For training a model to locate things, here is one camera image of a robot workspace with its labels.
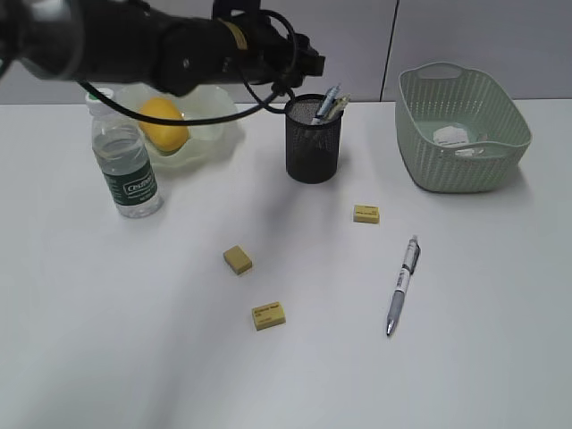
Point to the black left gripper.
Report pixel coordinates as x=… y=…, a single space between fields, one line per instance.
x=268 y=49

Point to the blue and white pen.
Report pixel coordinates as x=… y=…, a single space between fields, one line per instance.
x=326 y=105

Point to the beige grip pen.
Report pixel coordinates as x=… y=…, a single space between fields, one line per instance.
x=338 y=106

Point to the yellow mango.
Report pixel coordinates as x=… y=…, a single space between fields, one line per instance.
x=165 y=138

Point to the clear water bottle green label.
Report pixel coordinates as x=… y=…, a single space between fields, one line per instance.
x=123 y=159

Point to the white waste paper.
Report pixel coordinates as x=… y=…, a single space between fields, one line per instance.
x=458 y=138

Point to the plain yellow eraser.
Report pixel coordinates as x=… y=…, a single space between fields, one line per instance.
x=237 y=260

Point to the grey and white pen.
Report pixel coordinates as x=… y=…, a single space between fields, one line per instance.
x=408 y=267

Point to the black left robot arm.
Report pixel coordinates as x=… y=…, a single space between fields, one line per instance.
x=125 y=42

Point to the black mesh pen holder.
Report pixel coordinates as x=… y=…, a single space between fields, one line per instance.
x=311 y=151

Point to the green woven plastic basket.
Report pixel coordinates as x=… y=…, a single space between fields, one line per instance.
x=437 y=95

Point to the yellow eraser front label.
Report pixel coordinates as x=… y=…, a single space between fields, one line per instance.
x=268 y=315

